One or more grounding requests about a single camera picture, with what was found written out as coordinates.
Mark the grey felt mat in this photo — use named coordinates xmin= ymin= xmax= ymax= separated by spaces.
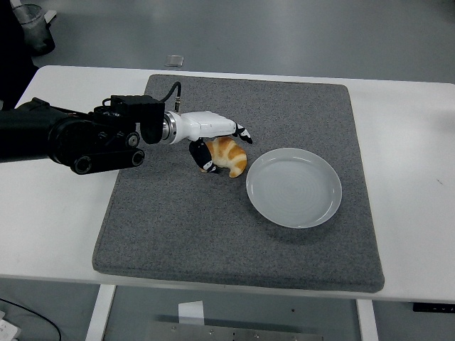
xmin=92 ymin=73 xmax=386 ymax=294

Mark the grey metal plate with screws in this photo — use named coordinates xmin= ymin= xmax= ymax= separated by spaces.
xmin=144 ymin=321 xmax=324 ymax=341

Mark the thin black floor cable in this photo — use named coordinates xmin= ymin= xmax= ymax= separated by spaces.
xmin=0 ymin=297 xmax=62 ymax=341

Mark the pale grey round plate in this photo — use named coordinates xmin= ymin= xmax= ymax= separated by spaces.
xmin=245 ymin=147 xmax=343 ymax=229

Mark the golden croissant bread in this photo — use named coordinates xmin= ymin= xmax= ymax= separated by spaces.
xmin=200 ymin=137 xmax=248 ymax=178

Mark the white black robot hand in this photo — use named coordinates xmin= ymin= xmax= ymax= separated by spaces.
xmin=176 ymin=111 xmax=254 ymax=175

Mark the white power strip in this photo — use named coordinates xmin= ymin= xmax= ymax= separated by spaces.
xmin=0 ymin=310 xmax=21 ymax=341

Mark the white table leg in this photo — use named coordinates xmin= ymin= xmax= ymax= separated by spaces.
xmin=356 ymin=299 xmax=380 ymax=341
xmin=85 ymin=284 xmax=117 ymax=341

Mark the black table control panel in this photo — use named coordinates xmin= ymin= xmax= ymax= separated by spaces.
xmin=412 ymin=302 xmax=455 ymax=313

